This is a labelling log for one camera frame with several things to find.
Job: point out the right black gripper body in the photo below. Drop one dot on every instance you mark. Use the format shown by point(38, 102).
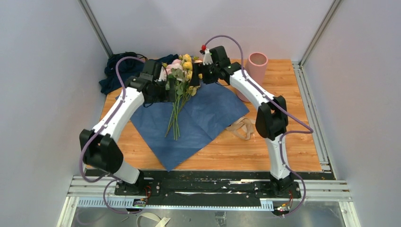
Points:
point(208, 73)

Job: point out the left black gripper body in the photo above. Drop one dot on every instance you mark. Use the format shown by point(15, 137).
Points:
point(161, 95)

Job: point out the flower bouquet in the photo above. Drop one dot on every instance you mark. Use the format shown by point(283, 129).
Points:
point(180, 71)

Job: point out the pink cylindrical vase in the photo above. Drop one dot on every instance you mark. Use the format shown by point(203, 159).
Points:
point(255, 68)

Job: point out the blue wrapping paper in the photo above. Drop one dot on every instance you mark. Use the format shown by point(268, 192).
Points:
point(201, 120)

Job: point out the tan ribbon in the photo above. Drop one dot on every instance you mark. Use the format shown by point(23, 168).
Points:
point(243, 128)

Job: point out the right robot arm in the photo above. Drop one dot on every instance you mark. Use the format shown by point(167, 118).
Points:
point(271, 121)

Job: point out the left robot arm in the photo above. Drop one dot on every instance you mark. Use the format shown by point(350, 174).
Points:
point(99, 147)

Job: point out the dark navy cloth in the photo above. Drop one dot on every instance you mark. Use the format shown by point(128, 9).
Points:
point(127, 69)

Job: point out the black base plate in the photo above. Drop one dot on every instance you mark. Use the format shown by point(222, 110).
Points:
point(208, 188)

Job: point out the aluminium rail frame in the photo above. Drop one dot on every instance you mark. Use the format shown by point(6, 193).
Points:
point(325, 202)

